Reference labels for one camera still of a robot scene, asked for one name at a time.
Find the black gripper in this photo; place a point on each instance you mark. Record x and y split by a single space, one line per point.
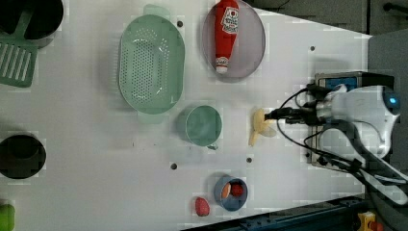
306 116

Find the yellow plush banana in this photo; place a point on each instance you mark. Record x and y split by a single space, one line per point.
260 127

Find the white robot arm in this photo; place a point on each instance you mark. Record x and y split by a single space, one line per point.
355 133

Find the green mug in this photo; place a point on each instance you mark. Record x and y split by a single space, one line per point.
200 125

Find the grey round plate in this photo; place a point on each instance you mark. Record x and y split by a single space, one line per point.
249 47

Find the red toy tomato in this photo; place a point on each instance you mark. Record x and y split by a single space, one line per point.
236 190

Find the orange toy fruit slice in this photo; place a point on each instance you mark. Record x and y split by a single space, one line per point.
226 190

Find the blue bowl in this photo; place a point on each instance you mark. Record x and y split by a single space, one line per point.
230 203

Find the red plush ketchup bottle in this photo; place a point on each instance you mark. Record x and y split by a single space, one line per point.
226 31

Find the red plush strawberry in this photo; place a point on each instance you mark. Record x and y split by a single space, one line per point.
201 207

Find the green plastic colander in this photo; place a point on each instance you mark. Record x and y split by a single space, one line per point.
151 64

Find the black utensil holder cup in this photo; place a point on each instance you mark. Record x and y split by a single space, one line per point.
47 16

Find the green slotted spatula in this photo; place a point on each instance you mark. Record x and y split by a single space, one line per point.
18 55

